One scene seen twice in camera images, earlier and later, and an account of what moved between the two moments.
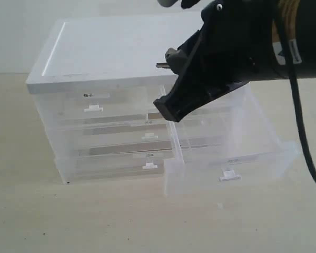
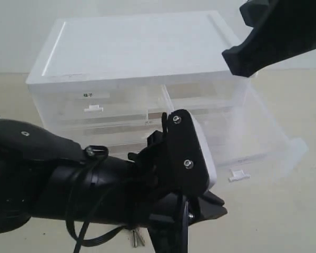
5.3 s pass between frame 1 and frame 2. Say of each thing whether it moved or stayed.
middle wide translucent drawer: stayed
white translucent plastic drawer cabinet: stayed
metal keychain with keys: moved
